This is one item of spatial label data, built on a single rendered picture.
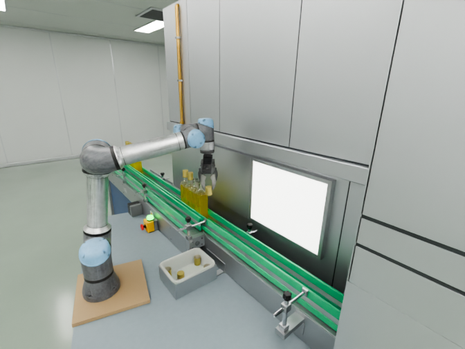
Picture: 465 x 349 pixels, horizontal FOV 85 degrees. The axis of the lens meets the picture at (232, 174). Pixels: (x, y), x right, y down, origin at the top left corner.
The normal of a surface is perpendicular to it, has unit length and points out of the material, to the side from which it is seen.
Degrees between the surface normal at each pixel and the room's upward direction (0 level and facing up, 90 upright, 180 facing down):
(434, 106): 90
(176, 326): 0
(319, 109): 90
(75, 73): 90
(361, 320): 90
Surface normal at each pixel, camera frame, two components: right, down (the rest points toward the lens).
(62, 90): 0.63, 0.25
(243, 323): 0.02, -0.95
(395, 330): -0.78, 0.18
